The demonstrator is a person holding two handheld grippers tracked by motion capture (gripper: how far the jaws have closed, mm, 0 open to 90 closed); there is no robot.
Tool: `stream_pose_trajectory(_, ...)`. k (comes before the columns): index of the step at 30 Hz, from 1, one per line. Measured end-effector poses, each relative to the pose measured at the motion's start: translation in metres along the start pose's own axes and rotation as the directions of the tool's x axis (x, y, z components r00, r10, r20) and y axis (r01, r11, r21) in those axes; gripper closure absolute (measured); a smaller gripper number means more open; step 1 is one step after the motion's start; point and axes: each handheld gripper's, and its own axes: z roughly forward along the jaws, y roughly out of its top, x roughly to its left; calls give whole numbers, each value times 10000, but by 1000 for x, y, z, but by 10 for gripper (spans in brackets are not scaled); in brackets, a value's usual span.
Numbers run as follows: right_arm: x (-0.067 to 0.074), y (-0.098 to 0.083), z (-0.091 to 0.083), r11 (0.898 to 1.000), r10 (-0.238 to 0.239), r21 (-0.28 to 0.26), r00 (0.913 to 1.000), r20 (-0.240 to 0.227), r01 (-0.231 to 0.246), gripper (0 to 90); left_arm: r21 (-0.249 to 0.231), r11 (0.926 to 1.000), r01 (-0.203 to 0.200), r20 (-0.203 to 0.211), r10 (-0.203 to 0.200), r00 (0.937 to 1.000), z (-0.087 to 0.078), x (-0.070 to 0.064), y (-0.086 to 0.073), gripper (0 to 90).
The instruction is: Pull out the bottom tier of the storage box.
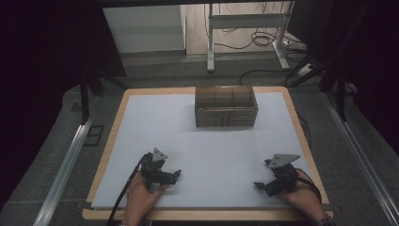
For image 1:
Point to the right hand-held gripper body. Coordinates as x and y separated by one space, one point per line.
282 179

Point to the aluminium rail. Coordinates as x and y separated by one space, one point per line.
62 175
360 157

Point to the black stand legs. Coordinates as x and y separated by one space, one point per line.
84 100
340 97

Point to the transparent brown plastic box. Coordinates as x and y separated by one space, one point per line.
226 108

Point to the person's right hand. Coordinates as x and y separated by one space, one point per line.
301 197

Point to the white board panel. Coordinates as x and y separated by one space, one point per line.
144 28

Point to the white power strip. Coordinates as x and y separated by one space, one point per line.
293 44

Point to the black square floor frame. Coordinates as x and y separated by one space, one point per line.
93 135

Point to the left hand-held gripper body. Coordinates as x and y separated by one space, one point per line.
155 171

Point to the white metal desk frame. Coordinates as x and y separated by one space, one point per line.
244 20

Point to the person's left hand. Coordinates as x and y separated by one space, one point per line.
141 201

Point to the white table mat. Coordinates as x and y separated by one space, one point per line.
219 157

